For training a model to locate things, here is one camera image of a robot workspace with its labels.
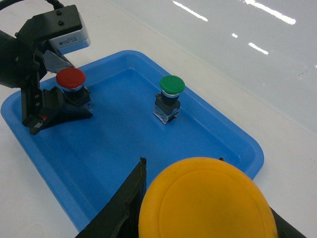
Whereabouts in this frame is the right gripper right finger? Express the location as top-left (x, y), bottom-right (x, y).
top-left (219, 157), bottom-right (313, 238)

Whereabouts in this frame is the red mushroom push button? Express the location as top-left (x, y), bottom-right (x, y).
top-left (55, 67), bottom-right (93, 112)

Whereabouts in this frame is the green mushroom push button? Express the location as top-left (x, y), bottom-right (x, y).
top-left (153, 75), bottom-right (185, 124)

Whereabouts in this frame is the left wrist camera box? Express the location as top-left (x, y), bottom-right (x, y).
top-left (16, 5), bottom-right (91, 55)

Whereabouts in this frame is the yellow mushroom push button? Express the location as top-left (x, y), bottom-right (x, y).
top-left (138, 157), bottom-right (278, 238)

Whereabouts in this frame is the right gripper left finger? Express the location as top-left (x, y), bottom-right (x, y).
top-left (77, 157), bottom-right (147, 238)

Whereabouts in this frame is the blue plastic tray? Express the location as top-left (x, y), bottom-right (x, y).
top-left (1, 51), bottom-right (264, 231)

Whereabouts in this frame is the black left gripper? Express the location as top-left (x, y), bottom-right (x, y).
top-left (14, 47), bottom-right (93, 135)

